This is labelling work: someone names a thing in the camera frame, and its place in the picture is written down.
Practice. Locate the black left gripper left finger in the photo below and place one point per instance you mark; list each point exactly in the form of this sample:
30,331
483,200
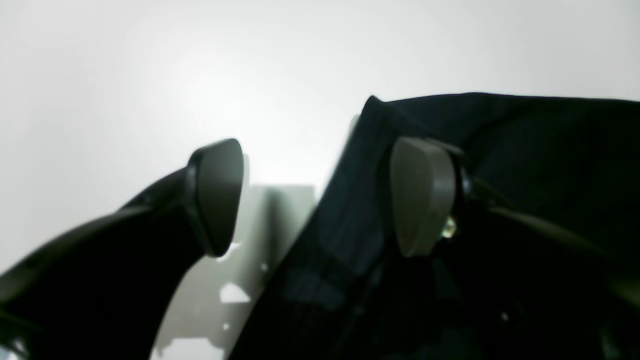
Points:
101,290

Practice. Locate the black T-shirt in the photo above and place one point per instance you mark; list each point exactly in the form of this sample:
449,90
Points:
344,291

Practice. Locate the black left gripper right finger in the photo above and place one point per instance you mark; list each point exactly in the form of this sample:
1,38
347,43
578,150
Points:
496,250

